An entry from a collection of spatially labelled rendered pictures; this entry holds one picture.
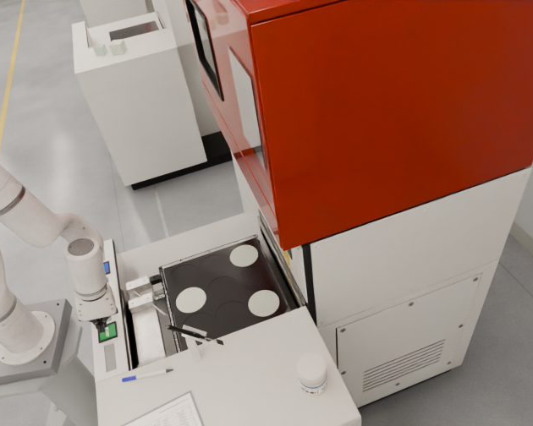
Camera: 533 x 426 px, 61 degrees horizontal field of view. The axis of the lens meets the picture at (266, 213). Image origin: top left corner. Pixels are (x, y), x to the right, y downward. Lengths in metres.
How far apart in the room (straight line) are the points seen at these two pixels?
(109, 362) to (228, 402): 0.38
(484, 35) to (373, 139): 0.30
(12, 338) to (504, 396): 1.97
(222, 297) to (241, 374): 0.32
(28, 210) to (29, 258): 2.29
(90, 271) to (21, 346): 0.51
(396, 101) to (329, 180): 0.22
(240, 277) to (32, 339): 0.68
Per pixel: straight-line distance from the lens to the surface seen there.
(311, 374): 1.15
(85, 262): 1.19
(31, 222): 1.13
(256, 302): 1.47
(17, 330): 1.60
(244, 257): 1.59
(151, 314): 1.56
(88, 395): 1.95
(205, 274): 1.58
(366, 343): 1.71
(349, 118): 0.98
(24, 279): 3.28
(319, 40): 0.87
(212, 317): 1.47
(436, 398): 2.33
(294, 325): 1.33
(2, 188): 1.09
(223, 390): 1.27
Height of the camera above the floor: 2.09
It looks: 44 degrees down
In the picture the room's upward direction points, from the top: 10 degrees counter-clockwise
